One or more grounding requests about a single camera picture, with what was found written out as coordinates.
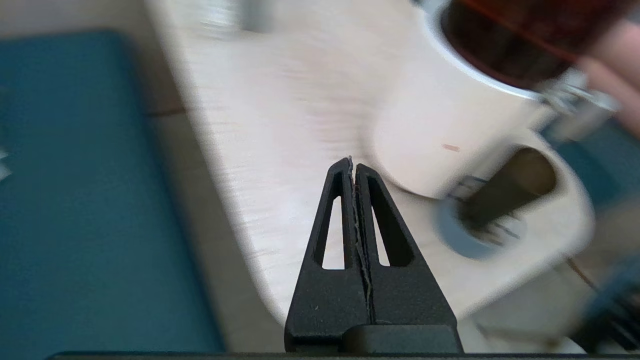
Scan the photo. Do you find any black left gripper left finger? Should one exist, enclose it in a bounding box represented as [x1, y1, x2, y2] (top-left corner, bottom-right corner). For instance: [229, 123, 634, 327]
[285, 157, 373, 352]

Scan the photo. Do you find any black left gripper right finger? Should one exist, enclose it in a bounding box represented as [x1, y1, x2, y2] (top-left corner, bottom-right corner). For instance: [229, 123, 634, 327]
[352, 162, 458, 326]

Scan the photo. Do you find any black plastic cup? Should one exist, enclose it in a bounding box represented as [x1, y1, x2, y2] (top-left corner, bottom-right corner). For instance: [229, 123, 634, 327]
[457, 147, 558, 233]

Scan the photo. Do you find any silver dispenser tap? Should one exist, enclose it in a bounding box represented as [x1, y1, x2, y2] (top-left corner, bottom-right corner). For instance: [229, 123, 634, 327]
[537, 70, 621, 143]

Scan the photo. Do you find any dark blue seat cushion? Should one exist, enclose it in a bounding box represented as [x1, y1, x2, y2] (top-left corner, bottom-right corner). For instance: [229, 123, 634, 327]
[542, 120, 640, 211]
[0, 31, 226, 353]

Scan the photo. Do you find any pink bolster cushion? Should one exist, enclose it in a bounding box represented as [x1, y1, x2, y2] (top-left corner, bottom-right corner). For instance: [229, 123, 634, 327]
[580, 20, 640, 138]

